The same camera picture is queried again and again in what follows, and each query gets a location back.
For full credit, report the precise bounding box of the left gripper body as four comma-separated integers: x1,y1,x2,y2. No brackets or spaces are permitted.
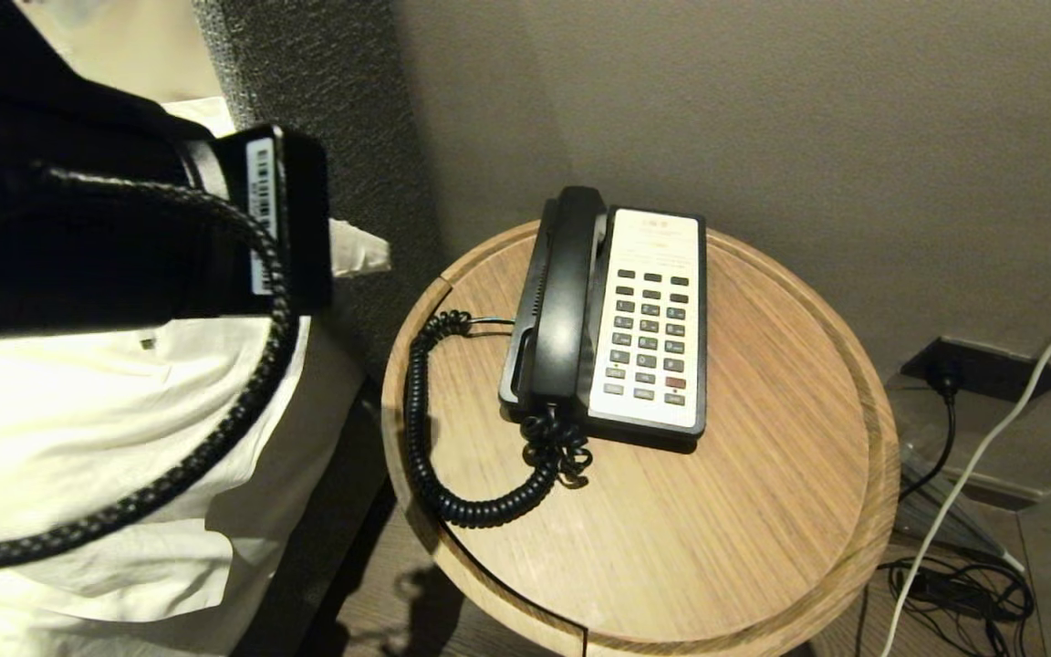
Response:
177,123,336,321

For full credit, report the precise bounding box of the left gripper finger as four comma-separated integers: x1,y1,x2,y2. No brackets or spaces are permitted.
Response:
328,218,392,278

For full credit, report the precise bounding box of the black phone handset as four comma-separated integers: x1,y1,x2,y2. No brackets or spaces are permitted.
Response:
524,185,609,413

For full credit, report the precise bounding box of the black and white desk phone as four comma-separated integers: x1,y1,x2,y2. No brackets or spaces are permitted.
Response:
497,193,709,450

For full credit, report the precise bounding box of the grey upholstered headboard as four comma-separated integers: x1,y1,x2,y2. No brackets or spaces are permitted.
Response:
191,0,446,384

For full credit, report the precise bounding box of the round wooden side table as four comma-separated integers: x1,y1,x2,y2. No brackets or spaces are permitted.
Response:
380,219,901,657

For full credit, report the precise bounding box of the black coiled phone cord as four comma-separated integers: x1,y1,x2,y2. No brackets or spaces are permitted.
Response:
401,309,596,530

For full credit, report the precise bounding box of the thin black power cord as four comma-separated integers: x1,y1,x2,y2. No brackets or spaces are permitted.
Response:
898,370,962,501

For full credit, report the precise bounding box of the black wall socket plate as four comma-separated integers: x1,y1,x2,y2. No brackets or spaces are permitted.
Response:
899,335,1051,403

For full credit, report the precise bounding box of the white cable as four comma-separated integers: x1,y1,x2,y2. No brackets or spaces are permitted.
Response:
879,292,1051,657

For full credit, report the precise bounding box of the tangled black floor cable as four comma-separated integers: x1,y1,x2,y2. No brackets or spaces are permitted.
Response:
879,555,1036,657

